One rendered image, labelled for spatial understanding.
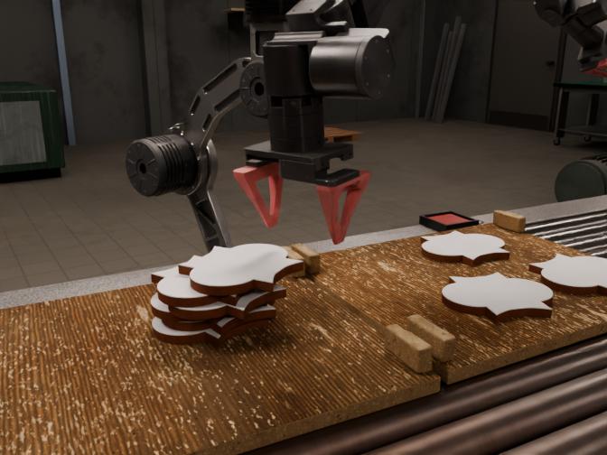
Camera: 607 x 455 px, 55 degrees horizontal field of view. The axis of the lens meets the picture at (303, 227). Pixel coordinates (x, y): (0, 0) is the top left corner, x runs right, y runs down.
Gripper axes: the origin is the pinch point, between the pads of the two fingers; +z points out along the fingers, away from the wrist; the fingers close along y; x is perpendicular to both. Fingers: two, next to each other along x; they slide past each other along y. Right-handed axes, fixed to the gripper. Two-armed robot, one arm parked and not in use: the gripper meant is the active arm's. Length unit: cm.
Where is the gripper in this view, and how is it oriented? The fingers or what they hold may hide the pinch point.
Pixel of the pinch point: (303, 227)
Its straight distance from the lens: 64.7
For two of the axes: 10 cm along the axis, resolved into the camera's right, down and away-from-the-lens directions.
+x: 6.4, -3.1, 7.0
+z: 0.6, 9.3, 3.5
